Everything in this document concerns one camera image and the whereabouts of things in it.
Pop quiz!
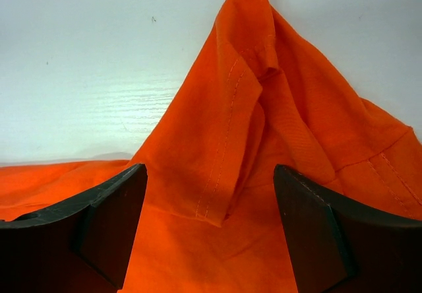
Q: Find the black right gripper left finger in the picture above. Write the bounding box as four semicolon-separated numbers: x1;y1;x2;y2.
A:
1;164;148;292

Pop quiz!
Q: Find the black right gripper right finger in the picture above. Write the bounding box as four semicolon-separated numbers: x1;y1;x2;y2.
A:
274;165;421;292

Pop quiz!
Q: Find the orange t shirt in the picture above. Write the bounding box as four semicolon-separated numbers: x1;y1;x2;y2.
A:
1;0;421;292

